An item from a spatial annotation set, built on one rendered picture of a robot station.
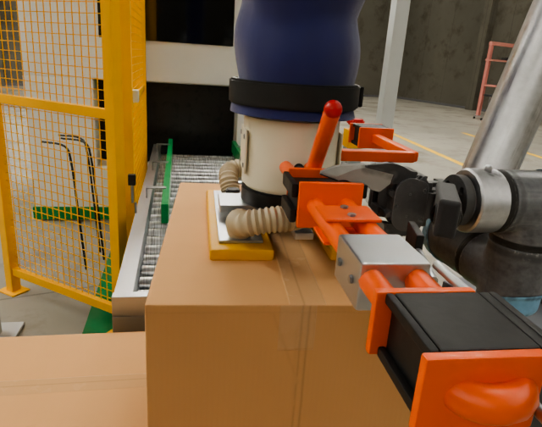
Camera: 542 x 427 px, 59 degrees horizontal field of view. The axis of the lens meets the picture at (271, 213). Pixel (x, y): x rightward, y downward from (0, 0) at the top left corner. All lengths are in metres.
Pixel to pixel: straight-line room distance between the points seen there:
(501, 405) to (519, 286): 0.50
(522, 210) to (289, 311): 0.34
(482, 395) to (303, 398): 0.44
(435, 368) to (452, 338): 0.03
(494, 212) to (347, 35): 0.34
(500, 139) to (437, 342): 0.60
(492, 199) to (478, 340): 0.40
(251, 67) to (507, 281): 0.50
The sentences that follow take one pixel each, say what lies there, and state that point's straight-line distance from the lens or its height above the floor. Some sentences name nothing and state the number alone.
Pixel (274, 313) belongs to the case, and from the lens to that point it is 0.63.
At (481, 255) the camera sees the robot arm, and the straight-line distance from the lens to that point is 0.81.
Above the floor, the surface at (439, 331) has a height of 1.10.
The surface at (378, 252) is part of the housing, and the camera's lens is 0.43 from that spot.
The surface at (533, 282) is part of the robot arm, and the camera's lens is 0.78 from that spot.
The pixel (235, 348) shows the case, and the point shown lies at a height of 0.88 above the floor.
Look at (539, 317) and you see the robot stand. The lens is 1.20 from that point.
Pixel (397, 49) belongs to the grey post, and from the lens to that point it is 4.41.
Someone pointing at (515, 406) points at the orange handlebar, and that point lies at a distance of 0.30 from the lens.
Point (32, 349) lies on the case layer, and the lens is 1.32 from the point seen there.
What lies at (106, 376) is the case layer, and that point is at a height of 0.54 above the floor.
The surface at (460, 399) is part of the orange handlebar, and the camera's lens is 0.29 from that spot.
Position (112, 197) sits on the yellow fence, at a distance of 2.07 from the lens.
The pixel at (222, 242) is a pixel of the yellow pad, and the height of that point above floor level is 0.96.
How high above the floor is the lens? 1.24
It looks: 18 degrees down
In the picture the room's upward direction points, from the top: 4 degrees clockwise
